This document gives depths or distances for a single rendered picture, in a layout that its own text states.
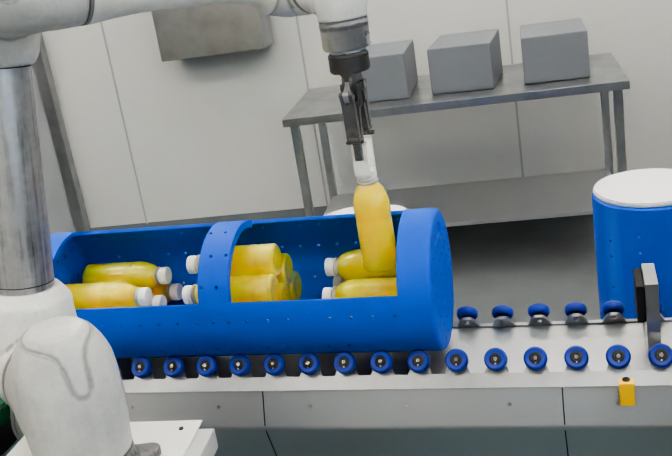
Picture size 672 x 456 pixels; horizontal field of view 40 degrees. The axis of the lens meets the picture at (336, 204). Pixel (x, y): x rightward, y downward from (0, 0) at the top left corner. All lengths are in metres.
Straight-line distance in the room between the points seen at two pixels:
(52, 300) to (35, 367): 0.20
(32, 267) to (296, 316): 0.51
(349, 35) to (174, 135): 3.98
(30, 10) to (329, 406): 0.97
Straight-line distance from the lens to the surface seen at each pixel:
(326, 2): 1.64
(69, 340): 1.45
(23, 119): 1.57
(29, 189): 1.58
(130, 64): 5.57
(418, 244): 1.74
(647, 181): 2.50
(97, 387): 1.46
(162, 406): 2.03
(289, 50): 5.27
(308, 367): 1.88
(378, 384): 1.86
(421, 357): 1.83
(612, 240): 2.41
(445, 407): 1.85
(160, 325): 1.91
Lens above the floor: 1.83
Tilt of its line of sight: 18 degrees down
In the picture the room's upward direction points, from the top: 9 degrees counter-clockwise
